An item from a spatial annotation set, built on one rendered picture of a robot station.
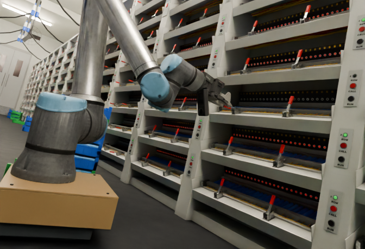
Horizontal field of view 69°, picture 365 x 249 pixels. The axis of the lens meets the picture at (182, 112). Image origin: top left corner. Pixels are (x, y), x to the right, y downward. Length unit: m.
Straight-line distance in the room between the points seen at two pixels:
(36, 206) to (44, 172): 0.11
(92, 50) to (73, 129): 0.35
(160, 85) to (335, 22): 0.68
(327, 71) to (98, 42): 0.86
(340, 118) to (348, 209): 0.28
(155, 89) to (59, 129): 0.32
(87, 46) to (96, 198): 0.58
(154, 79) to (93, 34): 0.38
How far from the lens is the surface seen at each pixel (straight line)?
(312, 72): 1.11
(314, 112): 1.12
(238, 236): 1.23
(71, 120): 0.91
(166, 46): 2.09
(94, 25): 1.16
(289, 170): 1.06
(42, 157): 0.91
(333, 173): 0.98
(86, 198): 0.84
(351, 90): 1.02
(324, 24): 1.18
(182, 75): 1.03
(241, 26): 1.60
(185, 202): 1.41
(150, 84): 0.87
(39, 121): 0.92
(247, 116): 1.20
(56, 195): 0.83
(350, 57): 1.06
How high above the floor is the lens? 0.35
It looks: 7 degrees up
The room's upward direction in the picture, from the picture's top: 13 degrees clockwise
